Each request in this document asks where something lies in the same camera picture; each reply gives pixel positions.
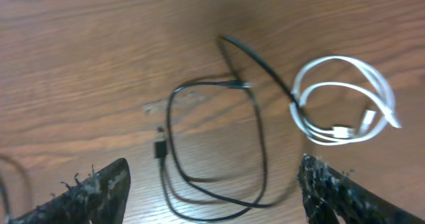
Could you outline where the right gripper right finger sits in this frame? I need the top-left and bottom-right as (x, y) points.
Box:
(297, 155), (424, 224)

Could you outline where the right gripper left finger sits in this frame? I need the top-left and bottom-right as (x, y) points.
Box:
(9, 158), (131, 224)

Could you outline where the black USB cable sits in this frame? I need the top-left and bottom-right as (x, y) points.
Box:
(218, 34), (333, 132)
(153, 79), (269, 223)

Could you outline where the white USB cable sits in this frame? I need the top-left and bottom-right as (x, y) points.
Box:
(288, 55), (402, 147)

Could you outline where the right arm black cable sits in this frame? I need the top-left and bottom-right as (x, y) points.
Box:
(0, 154), (33, 218)

